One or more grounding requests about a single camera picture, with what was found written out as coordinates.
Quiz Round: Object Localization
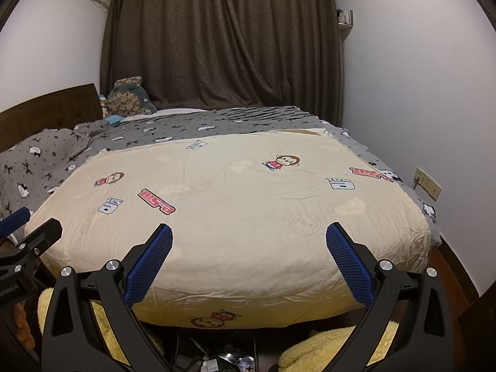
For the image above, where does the beige wall socket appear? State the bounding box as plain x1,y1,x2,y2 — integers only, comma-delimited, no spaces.
411,166,443,202

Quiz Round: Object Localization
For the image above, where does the cream cartoon print quilt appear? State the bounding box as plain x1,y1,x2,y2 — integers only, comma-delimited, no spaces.
23,127,434,329

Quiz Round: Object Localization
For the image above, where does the person's left hand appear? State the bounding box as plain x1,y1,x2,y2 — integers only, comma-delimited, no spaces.
13,301,36,350

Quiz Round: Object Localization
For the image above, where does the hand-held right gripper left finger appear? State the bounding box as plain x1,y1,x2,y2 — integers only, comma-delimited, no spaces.
41,223,174,372

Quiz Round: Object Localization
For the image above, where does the brown patterned plush toy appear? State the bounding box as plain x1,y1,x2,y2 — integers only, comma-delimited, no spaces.
99,76,158,117

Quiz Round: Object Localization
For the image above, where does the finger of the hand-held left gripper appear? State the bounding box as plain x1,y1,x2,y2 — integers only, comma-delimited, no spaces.
0,206,32,238
0,218,63,311

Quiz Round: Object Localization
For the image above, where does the dark wooden headboard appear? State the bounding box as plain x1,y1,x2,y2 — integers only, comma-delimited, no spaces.
0,82,104,153

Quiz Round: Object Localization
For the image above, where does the dark brown curtain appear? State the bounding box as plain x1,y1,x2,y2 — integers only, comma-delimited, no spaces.
99,0,345,125

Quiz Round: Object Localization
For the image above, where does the small wall shelf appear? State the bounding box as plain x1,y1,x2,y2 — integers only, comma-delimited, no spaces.
335,8,355,29

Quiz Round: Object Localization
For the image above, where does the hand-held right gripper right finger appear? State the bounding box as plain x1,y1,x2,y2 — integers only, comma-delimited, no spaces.
325,222,455,372

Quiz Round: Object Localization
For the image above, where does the grey printed bed sheet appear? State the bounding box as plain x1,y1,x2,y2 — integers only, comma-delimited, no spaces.
0,104,441,250

